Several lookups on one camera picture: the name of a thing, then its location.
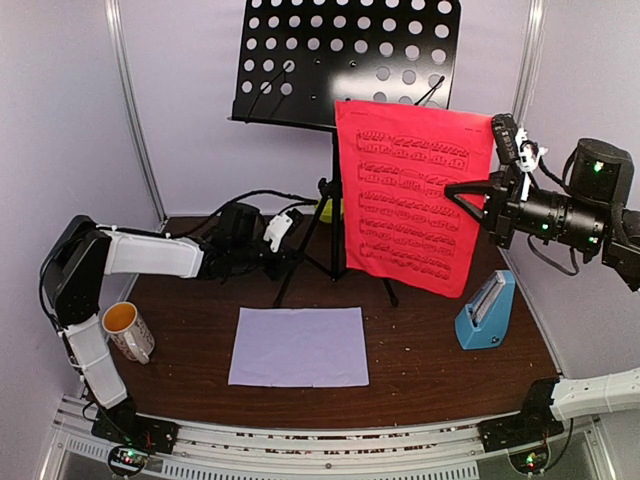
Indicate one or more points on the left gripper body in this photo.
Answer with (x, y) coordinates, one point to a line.
(274, 271)

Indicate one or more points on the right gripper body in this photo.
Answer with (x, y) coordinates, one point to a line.
(508, 207)

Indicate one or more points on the red sheet music paper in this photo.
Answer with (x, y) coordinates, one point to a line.
(395, 162)

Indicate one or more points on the lavender paper sheet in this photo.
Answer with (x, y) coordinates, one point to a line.
(299, 348)

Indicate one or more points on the black music stand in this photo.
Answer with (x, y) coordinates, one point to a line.
(298, 58)

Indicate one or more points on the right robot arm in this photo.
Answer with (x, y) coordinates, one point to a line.
(589, 215)

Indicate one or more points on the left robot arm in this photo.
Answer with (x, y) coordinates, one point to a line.
(71, 277)

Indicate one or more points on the blue metronome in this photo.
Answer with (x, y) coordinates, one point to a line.
(483, 322)

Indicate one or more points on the patterned white mug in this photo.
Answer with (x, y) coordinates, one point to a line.
(126, 328)

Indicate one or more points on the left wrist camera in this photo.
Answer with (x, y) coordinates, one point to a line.
(281, 225)

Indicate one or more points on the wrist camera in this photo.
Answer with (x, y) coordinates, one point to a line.
(517, 152)
(281, 225)

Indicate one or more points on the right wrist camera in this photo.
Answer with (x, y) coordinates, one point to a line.
(517, 152)

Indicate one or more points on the right aluminium frame post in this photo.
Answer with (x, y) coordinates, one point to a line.
(530, 61)

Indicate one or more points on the aluminium frame post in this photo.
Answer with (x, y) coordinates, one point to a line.
(530, 61)
(118, 41)

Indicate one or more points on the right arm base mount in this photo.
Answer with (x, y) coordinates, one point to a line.
(525, 438)

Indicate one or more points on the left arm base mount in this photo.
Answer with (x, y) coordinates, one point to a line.
(132, 451)

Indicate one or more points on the front aluminium rail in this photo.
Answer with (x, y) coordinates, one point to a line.
(449, 450)

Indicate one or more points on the left aluminium frame post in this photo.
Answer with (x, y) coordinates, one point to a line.
(118, 41)

